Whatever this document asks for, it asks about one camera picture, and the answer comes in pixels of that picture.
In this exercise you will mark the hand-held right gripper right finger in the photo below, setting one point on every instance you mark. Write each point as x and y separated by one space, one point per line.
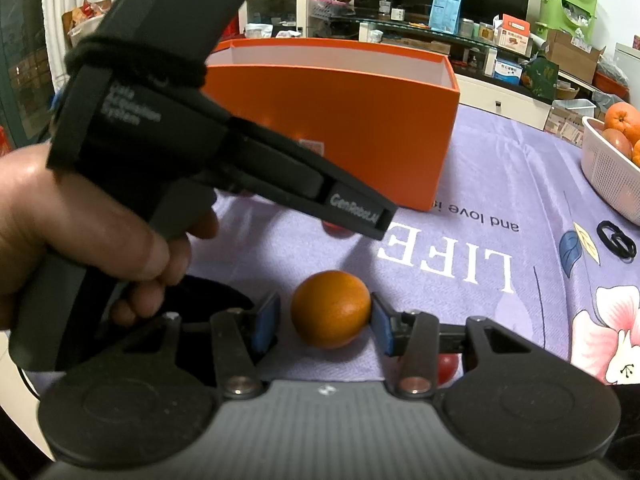
382 325

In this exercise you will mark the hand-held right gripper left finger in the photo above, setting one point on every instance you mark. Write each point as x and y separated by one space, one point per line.
265 325

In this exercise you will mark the orange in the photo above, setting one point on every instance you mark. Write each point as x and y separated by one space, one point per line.
636 152
330 310
622 116

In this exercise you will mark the red cherry tomato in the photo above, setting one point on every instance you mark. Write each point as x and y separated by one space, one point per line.
447 367
332 228

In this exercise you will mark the orange cardboard box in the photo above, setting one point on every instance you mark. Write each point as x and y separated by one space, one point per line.
375 125

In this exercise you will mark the person's left hand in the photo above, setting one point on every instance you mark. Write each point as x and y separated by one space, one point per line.
75 230

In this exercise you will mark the white cabinet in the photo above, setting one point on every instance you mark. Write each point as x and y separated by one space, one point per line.
280 10

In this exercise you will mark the purple floral tablecloth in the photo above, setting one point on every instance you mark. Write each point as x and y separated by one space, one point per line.
500 185

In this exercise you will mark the pink plastic basket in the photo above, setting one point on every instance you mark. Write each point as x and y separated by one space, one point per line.
325 6

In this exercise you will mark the glass top television stand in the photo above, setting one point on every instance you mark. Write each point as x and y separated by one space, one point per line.
500 97

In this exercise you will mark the white plastic basket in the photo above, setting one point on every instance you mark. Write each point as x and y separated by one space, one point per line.
615 175

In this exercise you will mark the blue white medicine box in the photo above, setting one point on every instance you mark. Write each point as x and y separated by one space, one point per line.
507 71

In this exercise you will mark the dark green box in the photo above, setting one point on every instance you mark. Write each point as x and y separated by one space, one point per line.
540 77

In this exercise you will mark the reddish brown fruit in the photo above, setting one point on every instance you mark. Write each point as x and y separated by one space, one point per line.
617 142

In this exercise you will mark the blue packet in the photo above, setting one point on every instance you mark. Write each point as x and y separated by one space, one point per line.
445 12

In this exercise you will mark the orange white small carton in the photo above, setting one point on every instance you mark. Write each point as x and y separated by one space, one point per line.
512 35

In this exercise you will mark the open cardboard box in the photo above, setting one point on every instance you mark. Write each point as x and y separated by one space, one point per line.
570 57

